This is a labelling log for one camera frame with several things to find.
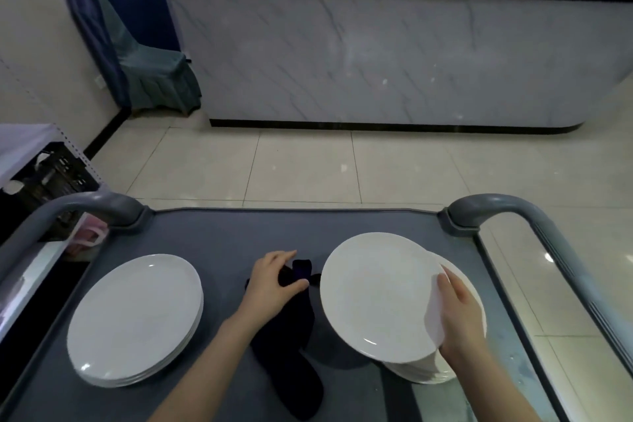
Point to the person's right hand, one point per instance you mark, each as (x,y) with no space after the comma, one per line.
(462,323)

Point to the person's left hand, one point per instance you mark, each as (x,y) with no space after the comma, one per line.
(269,288)

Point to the stack of white plates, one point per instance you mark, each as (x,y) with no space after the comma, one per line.
(425,372)

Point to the dark blue cleaning cloth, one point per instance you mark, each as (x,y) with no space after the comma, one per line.
(292,362)

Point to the white round plate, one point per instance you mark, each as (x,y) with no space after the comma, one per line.
(133,313)
(376,293)

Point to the person's left forearm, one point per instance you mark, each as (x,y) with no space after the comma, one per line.
(203,377)

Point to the person's right forearm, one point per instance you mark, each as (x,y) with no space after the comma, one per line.
(489,387)

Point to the grey service cart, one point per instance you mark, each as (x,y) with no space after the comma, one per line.
(222,234)

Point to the black plastic crate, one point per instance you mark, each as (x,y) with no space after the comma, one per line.
(59,179)

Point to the chair with grey-green cover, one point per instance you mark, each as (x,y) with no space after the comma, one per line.
(153,75)

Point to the marble bar counter black top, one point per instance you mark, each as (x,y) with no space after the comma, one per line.
(395,55)

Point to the small white cup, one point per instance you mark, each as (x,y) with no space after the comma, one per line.
(13,187)

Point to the white metal shelf rack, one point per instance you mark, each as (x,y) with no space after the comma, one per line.
(20,144)

